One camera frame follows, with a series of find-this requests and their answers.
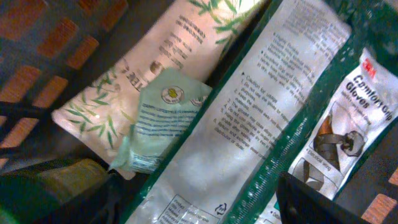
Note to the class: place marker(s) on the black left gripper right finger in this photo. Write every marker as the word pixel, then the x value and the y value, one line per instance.
pixel 300 204

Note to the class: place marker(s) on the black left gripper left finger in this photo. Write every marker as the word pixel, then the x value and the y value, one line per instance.
pixel 59 191

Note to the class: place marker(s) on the white bamboo print tube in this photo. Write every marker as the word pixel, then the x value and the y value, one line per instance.
pixel 191 37

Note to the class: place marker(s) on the green 3M gloves package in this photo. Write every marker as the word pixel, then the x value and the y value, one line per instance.
pixel 312 94

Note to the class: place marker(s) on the light green wipes packet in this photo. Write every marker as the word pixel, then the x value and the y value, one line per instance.
pixel 167 106

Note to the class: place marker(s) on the dark grey plastic basket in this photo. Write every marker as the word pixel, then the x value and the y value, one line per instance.
pixel 43 46

